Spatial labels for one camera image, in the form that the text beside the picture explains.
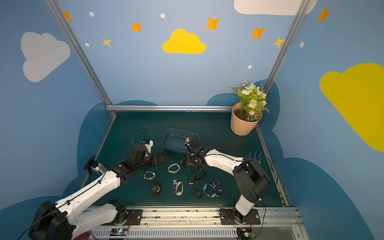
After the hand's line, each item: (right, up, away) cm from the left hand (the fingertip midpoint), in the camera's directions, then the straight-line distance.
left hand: (165, 156), depth 81 cm
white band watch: (+7, +9, +26) cm, 29 cm away
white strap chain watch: (+5, -17, +2) cm, 18 cm away
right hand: (+14, -4, +10) cm, 18 cm away
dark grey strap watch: (+29, -17, +5) cm, 34 cm away
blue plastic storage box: (+2, +7, +23) cm, 24 cm away
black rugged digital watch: (-5, -18, -1) cm, 18 cm away
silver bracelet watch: (-10, -14, +5) cm, 18 cm away
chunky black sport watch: (+19, -11, +5) cm, 23 cm away
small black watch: (+16, -19, -1) cm, 25 cm away
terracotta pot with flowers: (+52, +25, +20) cm, 61 cm away
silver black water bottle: (-37, -6, 0) cm, 38 cm away
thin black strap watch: (+9, -4, +10) cm, 14 cm away
